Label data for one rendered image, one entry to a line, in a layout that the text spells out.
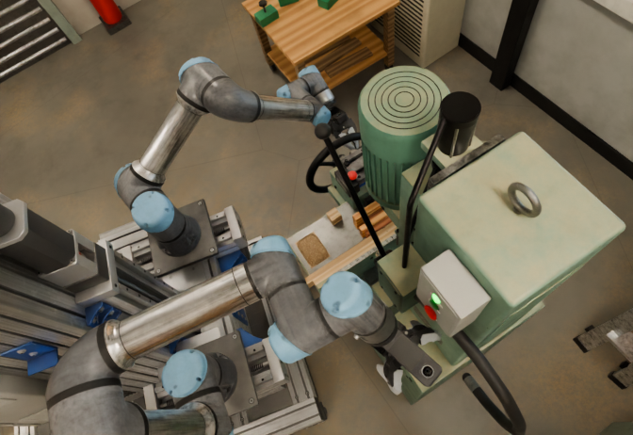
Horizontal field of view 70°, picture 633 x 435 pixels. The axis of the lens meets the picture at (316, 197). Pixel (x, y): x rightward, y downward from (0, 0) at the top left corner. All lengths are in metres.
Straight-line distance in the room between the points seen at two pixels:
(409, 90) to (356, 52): 1.91
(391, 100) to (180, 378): 0.84
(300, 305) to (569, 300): 1.77
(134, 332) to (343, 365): 1.46
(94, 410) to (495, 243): 0.69
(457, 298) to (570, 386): 1.61
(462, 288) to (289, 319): 0.28
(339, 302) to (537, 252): 0.30
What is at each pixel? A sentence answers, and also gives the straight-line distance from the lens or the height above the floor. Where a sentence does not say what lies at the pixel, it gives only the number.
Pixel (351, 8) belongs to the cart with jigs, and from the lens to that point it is 2.56.
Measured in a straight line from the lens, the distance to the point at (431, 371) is 0.89.
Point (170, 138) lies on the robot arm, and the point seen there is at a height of 1.11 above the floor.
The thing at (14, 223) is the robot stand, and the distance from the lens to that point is 0.98.
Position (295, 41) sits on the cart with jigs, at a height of 0.53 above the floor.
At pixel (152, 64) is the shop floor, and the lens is 3.47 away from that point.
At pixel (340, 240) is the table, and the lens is 1.40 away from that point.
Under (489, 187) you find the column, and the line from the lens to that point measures 0.78.
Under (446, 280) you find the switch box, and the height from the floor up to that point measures 1.48.
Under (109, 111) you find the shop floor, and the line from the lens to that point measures 3.35.
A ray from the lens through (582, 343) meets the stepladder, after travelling 2.33.
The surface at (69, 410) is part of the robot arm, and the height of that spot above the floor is 1.46.
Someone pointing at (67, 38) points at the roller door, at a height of 0.05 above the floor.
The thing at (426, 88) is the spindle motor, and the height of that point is 1.50.
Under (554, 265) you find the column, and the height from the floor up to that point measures 1.52.
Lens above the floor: 2.19
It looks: 62 degrees down
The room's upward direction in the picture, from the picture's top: 18 degrees counter-clockwise
